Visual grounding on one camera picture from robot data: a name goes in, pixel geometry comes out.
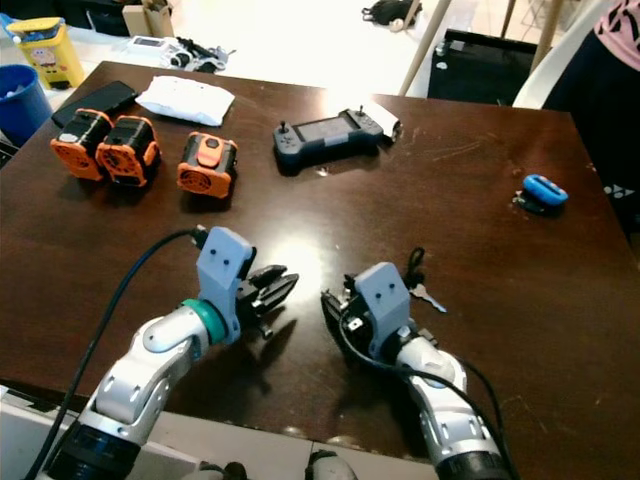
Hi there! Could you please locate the wooden stand leg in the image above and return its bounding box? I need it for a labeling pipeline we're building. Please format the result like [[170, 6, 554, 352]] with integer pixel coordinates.
[[532, 0, 567, 71], [398, 0, 455, 98]]

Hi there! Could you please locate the black bag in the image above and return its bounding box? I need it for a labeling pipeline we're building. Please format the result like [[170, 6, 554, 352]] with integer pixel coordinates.
[[362, 0, 425, 30]]

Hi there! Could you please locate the white cabinet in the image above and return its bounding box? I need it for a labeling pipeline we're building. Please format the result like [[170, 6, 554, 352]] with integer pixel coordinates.
[[0, 385, 73, 480]]

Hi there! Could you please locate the white soft pouch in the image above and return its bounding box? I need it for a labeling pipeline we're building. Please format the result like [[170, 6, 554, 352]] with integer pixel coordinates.
[[135, 75, 237, 127]]

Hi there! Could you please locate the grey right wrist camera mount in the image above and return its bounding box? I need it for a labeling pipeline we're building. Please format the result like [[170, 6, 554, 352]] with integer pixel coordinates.
[[352, 262, 413, 359]]

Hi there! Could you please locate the white flat device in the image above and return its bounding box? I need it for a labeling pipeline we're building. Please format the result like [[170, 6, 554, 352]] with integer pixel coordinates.
[[126, 35, 181, 63]]

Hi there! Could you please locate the blue plastic bucket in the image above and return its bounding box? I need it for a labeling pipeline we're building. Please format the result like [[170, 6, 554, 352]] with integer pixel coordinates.
[[0, 64, 54, 147]]

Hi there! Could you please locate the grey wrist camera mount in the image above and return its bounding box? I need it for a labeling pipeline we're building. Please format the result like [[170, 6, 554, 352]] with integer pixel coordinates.
[[197, 227, 257, 347], [352, 262, 413, 359]]

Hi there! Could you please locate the white plastic chair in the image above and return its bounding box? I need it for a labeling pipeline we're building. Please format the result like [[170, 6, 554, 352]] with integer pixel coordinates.
[[512, 0, 611, 111]]

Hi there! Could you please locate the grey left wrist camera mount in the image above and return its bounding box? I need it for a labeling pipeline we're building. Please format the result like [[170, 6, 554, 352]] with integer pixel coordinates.
[[197, 227, 257, 347]]

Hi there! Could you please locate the black square case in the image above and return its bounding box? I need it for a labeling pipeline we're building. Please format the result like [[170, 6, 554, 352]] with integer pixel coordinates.
[[426, 28, 539, 105]]

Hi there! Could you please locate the black smartphone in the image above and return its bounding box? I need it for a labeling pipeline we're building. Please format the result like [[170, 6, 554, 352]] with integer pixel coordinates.
[[51, 80, 140, 129]]

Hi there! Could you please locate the silver key with black fob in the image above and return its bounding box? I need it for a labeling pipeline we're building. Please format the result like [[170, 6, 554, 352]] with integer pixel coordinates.
[[404, 247, 448, 315]]

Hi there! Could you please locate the black handheld controller with screen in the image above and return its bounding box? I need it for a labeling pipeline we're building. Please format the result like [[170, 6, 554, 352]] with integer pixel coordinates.
[[271, 106, 390, 178]]

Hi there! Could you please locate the person in dark trousers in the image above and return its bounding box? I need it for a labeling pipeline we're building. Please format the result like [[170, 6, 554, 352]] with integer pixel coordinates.
[[543, 0, 640, 246]]

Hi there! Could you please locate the black gadget pile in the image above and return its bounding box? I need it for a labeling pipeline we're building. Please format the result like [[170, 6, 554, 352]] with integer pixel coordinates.
[[176, 36, 233, 74]]

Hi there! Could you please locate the orange and black battery pack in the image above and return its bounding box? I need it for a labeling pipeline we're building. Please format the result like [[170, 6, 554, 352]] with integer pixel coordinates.
[[176, 131, 240, 199], [49, 108, 114, 182], [95, 115, 162, 189]]

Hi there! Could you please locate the white paper sheet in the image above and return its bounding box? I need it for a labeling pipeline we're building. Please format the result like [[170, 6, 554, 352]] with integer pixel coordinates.
[[358, 97, 403, 141]]

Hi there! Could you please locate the brown cardboard box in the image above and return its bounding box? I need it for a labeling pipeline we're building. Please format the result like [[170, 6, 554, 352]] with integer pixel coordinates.
[[122, 0, 177, 39]]

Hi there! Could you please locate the yellow cartoon print bin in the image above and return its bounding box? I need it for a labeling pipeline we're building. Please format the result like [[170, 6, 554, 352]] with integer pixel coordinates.
[[4, 15, 88, 92]]

